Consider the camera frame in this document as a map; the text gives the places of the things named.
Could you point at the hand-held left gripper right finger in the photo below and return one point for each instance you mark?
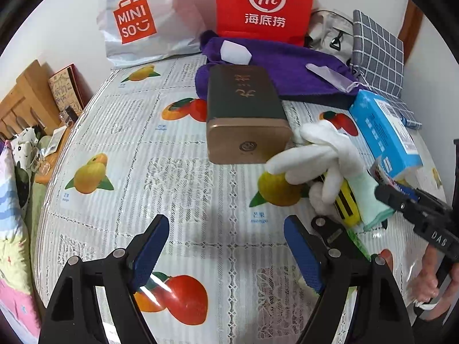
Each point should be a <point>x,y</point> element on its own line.
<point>303,254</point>

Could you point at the orange wooden side table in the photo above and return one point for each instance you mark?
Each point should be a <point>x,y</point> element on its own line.
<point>46,178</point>

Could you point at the white plush rabbit toy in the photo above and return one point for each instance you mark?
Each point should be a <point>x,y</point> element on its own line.
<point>315,157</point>

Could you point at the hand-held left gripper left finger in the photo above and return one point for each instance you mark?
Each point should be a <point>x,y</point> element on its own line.
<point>150,254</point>

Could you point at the white sponge block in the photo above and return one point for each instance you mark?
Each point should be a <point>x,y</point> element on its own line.
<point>235,53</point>

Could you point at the person's right hand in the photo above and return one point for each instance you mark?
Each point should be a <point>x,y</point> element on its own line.
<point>426,288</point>

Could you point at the beige backpack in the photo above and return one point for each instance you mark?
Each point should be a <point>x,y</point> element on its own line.
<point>330,28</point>

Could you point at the purple plush towel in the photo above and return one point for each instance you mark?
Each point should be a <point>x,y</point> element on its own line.
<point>279,64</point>

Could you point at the clear plastic bag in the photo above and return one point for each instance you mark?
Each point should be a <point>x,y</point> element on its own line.
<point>333,77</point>

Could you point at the blue tissue box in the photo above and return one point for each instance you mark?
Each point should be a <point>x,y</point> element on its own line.
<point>383,129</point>

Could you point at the white plastic shopping bag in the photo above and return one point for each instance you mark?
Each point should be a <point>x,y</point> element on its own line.
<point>143,18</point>

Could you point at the green snack packet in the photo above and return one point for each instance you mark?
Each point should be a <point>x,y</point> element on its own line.
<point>358,245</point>

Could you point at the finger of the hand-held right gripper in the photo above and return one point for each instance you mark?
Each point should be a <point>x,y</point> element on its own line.
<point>394,199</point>
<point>328,229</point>

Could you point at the fruit print tablecloth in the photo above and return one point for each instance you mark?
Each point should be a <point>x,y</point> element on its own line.
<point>215,240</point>

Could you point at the colourful small packet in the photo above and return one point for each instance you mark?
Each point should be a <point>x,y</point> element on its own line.
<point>382,173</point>

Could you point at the bronze and green tin box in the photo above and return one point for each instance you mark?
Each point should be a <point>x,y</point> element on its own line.
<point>244,114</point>

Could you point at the brown wooden door frame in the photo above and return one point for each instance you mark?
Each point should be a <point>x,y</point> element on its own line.
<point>412,25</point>

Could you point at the black and white print pillow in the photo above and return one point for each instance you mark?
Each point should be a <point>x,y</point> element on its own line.
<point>25,147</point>

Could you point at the red paper bag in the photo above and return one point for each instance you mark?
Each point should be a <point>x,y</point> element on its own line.
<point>265,7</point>

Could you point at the wooden headboard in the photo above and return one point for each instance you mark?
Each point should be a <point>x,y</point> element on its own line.
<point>32,93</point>

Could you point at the grey checked cloth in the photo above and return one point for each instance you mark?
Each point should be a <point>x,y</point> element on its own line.
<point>376,50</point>

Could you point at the pastel print quilt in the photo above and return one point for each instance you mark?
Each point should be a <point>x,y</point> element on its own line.
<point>14,258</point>

